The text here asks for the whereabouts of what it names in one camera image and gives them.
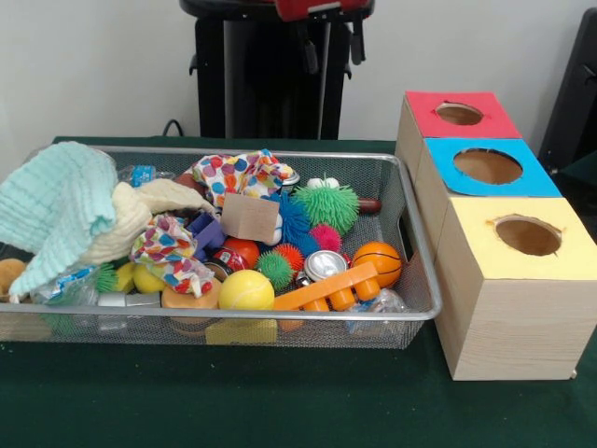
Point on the green spiky ball toy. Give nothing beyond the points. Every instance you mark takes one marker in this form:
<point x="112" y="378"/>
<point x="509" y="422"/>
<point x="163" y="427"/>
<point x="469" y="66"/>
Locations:
<point x="326" y="205"/>

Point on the wooden three-hole box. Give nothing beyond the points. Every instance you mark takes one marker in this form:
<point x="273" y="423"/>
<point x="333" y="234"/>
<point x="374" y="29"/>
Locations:
<point x="513" y="326"/>

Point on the orange plush toy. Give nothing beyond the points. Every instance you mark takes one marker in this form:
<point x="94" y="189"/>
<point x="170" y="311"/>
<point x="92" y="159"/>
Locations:
<point x="11" y="275"/>

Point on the yellow ball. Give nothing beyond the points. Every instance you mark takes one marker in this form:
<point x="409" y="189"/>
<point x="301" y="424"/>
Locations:
<point x="246" y="290"/>

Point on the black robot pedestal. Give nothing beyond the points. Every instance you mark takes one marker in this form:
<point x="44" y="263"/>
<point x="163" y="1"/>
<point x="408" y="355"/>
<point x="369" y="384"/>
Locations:
<point x="252" y="84"/>

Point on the silver mesh bin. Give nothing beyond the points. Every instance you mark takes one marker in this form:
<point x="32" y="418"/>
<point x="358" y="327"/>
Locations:
<point x="406" y="210"/>

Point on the pink spiky ball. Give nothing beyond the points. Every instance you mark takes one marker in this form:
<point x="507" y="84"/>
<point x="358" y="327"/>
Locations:
<point x="326" y="237"/>

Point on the orange toy block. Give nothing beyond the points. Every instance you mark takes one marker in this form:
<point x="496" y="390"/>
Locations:
<point x="336" y="284"/>

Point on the polka dot cloth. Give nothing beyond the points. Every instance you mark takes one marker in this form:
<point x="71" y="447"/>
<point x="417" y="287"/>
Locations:
<point x="233" y="172"/>

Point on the dark green side tablecloth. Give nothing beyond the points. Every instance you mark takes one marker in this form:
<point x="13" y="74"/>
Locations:
<point x="583" y="170"/>

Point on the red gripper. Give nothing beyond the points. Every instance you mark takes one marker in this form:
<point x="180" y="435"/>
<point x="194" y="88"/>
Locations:
<point x="298" y="8"/>

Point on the cream white cloth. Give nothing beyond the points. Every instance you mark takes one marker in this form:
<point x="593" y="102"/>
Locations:
<point x="158" y="196"/>

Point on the mint green cloth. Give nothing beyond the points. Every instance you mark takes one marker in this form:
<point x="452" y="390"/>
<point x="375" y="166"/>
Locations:
<point x="51" y="196"/>

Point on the black upright panel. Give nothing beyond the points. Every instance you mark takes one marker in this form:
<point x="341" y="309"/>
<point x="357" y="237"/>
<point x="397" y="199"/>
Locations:
<point x="573" y="93"/>

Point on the orange toy basketball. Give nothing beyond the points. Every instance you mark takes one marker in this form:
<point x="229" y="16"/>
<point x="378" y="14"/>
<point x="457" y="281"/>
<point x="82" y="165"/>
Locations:
<point x="378" y="261"/>

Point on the beige cardboard block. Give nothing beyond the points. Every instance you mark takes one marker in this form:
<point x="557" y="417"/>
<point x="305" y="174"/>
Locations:
<point x="249" y="217"/>

